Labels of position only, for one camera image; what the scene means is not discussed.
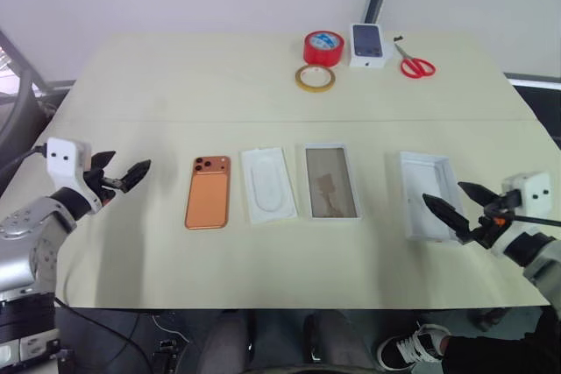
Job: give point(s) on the small black clip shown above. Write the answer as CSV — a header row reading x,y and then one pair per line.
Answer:
x,y
398,37

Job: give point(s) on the white phone box lid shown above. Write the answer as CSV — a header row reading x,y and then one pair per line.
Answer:
x,y
421,172

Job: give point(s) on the white smartphone retail box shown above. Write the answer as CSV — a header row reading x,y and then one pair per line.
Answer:
x,y
368,43

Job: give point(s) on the yellow tape roll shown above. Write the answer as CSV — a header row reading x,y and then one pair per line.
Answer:
x,y
302,82

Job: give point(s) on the white moulded tray insert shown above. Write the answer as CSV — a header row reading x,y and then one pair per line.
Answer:
x,y
268,185

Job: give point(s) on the black and white sneaker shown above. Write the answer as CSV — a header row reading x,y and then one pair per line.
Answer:
x,y
409,345

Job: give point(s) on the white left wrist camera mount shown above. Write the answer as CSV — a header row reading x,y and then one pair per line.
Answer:
x,y
66,151

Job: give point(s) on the grey rounded shape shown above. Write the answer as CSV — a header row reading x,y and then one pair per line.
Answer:
x,y
228,343

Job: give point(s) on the red tape roll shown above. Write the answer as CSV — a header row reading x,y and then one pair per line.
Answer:
x,y
323,52

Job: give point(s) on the black trouser leg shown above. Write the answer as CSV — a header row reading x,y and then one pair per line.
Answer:
x,y
504,354

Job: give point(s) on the white tray with grey inside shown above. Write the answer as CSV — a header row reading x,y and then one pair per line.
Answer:
x,y
331,181

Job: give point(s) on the orange smartphone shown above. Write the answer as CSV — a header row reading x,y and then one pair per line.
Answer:
x,y
207,199

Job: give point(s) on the grey metal frame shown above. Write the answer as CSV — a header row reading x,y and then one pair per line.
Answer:
x,y
19,58

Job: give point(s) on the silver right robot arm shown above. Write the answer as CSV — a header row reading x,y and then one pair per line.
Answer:
x,y
543,266

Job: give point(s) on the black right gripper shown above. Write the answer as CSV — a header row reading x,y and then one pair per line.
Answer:
x,y
495,220

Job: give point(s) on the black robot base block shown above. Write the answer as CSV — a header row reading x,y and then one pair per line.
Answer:
x,y
26,315

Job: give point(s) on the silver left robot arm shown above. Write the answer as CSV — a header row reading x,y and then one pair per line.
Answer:
x,y
19,240

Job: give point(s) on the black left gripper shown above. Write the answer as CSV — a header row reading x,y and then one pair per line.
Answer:
x,y
101,183

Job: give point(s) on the white power strip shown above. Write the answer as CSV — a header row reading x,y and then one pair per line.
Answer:
x,y
30,347

